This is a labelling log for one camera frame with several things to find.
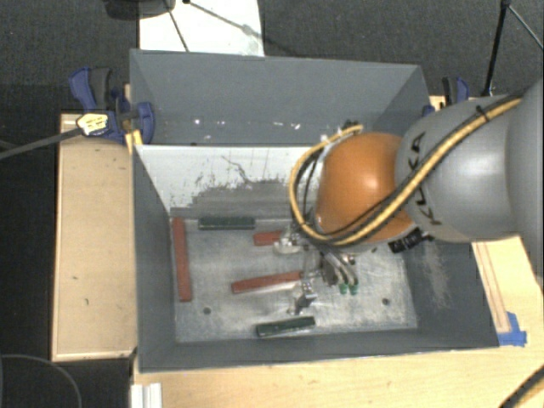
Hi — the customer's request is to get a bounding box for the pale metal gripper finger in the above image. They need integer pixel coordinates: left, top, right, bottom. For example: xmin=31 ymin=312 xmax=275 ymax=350
xmin=287 ymin=281 xmax=319 ymax=316
xmin=256 ymin=279 xmax=303 ymax=294

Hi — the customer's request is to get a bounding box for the long red-brown flat block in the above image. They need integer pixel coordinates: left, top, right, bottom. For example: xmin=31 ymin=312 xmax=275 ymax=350
xmin=230 ymin=270 xmax=304 ymax=295
xmin=171 ymin=217 xmax=195 ymax=303

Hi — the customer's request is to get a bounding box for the dark green flat block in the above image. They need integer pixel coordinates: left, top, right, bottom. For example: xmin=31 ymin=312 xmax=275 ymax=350
xmin=255 ymin=315 xmax=317 ymax=339
xmin=197 ymin=215 xmax=258 ymax=231

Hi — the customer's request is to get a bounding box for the short red-brown flat block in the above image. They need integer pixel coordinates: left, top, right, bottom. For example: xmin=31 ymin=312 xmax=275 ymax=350
xmin=252 ymin=229 xmax=285 ymax=247

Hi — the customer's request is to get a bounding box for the grey metal bin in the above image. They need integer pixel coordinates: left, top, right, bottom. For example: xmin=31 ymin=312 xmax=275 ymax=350
xmin=128 ymin=48 xmax=501 ymax=373

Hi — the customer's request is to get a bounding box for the pale wood board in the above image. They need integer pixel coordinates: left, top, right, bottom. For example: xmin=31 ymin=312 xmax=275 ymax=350
xmin=50 ymin=112 xmax=139 ymax=363

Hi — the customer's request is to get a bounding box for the black cylinder on white bracket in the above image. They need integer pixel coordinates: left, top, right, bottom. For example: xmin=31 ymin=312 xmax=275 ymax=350
xmin=388 ymin=229 xmax=425 ymax=255

